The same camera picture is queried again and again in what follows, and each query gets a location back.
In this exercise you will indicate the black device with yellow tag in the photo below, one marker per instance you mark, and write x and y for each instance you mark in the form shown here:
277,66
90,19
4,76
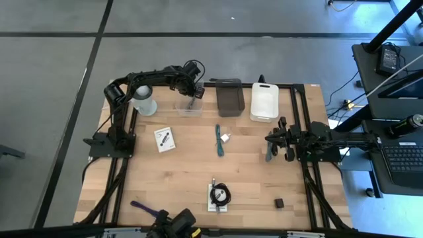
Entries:
178,223

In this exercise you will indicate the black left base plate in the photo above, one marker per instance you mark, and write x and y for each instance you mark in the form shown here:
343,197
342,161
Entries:
99,148

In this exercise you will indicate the white wall charger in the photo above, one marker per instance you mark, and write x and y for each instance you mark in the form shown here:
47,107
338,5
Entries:
225,137

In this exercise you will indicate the dark grey translucent bin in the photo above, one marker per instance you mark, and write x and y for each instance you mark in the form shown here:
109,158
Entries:
230,99

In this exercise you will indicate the black stand pole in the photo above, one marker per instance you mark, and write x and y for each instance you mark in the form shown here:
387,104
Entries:
393,24

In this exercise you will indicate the white card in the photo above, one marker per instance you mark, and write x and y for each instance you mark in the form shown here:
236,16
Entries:
211,206

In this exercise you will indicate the clear plastic bin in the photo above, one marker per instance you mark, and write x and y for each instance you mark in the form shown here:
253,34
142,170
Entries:
183,110

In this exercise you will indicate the black power brick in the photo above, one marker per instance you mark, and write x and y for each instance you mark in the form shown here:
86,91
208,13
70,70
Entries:
387,61

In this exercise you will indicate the black caster wheel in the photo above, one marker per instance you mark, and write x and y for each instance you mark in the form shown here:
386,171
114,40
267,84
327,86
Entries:
369,192

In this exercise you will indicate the black left frame rails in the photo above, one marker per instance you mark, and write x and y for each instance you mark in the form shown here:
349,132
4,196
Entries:
121,178

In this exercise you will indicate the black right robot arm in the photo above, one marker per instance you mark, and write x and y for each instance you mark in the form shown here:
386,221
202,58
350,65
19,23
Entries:
350,139

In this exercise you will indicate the white plastic bin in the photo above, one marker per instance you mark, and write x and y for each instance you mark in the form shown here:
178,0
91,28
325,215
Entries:
264,102

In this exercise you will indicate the black frame cross bar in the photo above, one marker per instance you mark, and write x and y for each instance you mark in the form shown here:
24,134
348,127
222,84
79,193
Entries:
285,86

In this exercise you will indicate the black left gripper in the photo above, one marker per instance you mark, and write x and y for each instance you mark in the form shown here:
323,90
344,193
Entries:
185,84

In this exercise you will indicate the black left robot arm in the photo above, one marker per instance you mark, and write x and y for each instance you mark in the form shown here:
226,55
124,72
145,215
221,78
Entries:
148,76

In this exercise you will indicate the black laptop keyboard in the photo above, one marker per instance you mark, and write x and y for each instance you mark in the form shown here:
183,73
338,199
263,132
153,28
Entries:
403,162

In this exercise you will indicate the black desk foot beam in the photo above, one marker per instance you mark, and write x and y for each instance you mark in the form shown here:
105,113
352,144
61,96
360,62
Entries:
353,119

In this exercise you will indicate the white paper sheet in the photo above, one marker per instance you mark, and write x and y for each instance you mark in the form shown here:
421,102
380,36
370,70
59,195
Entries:
345,151

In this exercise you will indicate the grey chair leg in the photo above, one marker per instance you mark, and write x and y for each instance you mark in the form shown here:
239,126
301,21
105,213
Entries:
10,151

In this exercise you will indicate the black drink can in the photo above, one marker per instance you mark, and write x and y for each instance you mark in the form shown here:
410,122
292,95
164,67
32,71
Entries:
404,126

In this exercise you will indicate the black table edge bar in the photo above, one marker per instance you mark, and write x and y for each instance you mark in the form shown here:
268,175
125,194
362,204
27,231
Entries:
257,232

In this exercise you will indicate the silver metal bracket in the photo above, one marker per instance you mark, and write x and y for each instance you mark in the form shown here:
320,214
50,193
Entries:
305,234
122,232

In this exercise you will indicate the small black adapter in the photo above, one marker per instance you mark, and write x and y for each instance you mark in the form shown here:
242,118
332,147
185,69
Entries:
279,203

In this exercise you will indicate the black laptop desk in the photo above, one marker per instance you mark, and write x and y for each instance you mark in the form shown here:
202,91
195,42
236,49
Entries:
380,185

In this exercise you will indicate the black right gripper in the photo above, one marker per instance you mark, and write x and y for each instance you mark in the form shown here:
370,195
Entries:
291,140

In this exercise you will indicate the floor power strip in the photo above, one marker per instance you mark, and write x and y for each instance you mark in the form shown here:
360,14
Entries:
347,105

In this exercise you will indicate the black side desk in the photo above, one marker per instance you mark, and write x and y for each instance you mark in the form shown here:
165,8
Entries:
367,82

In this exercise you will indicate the black clamp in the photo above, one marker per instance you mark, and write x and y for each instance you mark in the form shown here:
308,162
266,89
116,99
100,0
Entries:
261,79

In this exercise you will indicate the white thin rod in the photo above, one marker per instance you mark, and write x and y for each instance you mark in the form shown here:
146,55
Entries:
396,74

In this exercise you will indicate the black frame rails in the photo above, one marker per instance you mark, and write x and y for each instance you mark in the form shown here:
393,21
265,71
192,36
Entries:
121,178
309,198

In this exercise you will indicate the black right frame rails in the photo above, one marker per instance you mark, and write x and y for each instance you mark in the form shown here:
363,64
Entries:
309,198

